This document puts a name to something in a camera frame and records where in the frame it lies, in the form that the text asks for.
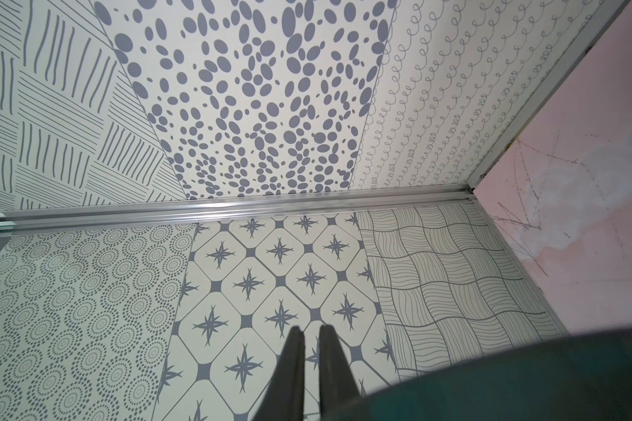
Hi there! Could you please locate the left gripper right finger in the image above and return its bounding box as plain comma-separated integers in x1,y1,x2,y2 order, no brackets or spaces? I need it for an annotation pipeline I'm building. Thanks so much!
319,325,360,420

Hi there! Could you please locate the floral pink table mat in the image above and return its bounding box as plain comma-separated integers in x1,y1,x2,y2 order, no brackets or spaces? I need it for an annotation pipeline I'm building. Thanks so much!
476,2,632,333

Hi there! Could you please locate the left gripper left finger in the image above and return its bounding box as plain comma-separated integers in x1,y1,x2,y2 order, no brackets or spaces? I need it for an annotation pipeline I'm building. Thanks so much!
254,326,305,421

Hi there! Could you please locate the dark green watering can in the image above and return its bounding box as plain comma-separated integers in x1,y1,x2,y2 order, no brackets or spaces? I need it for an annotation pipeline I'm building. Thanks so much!
327,328,632,420

